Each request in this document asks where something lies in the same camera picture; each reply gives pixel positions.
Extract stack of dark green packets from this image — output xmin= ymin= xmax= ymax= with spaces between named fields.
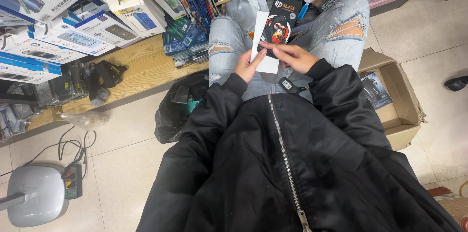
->
xmin=162 ymin=16 xmax=210 ymax=69

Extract black car key fob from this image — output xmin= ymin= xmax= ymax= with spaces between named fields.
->
xmin=278 ymin=76 xmax=310 ymax=96

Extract black strap bundle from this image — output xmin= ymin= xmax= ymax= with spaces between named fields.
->
xmin=85 ymin=60 xmax=128 ymax=107

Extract person's left leg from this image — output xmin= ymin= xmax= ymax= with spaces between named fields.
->
xmin=208 ymin=15 xmax=264 ymax=102

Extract crumpled clear plastic bag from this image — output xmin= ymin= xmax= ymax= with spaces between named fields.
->
xmin=56 ymin=111 xmax=110 ymax=131

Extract white card sleeve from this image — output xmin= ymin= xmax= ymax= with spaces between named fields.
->
xmin=250 ymin=11 xmax=281 ymax=75

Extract person's right hand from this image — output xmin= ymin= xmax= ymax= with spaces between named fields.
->
xmin=258 ymin=41 xmax=321 ymax=75

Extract black gorilla print packet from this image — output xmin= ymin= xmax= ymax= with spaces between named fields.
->
xmin=257 ymin=0 xmax=303 ymax=59

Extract person's black zip jacket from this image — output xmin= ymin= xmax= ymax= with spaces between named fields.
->
xmin=136 ymin=58 xmax=463 ymax=232

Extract wooden pallet shelf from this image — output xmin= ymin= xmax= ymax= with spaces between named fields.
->
xmin=25 ymin=33 xmax=210 ymax=133

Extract black cables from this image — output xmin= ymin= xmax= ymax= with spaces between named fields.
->
xmin=0 ymin=126 xmax=98 ymax=182

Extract pile of white blue boxes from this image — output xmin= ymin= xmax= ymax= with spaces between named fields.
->
xmin=0 ymin=10 xmax=141 ymax=85

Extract black power strip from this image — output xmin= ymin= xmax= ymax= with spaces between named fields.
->
xmin=61 ymin=164 xmax=83 ymax=200

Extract floral cushion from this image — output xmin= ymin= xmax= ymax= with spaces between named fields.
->
xmin=427 ymin=187 xmax=468 ymax=231

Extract grey fan base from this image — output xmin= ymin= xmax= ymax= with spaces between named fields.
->
xmin=0 ymin=164 xmax=70 ymax=228

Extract person's right leg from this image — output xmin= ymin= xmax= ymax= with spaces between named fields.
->
xmin=291 ymin=0 xmax=371 ymax=102

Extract white plastic bag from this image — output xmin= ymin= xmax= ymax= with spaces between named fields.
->
xmin=224 ymin=0 xmax=272 ymax=32

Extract person's left hand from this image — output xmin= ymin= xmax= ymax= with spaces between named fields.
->
xmin=234 ymin=48 xmax=268 ymax=83

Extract black shoe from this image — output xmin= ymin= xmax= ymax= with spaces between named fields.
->
xmin=444 ymin=75 xmax=468 ymax=92

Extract pile of clear wrapped cases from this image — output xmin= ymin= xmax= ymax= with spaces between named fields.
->
xmin=0 ymin=60 xmax=89 ymax=142

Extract black glossy packet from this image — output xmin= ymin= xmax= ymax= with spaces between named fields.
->
xmin=360 ymin=71 xmax=393 ymax=110

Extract black plastic bag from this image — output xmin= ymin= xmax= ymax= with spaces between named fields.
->
xmin=154 ymin=74 xmax=210 ymax=144

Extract open brown cardboard box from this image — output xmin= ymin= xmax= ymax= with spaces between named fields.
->
xmin=356 ymin=47 xmax=428 ymax=152

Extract person's leg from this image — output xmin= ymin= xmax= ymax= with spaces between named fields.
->
xmin=291 ymin=0 xmax=371 ymax=102
xmin=208 ymin=15 xmax=264 ymax=102

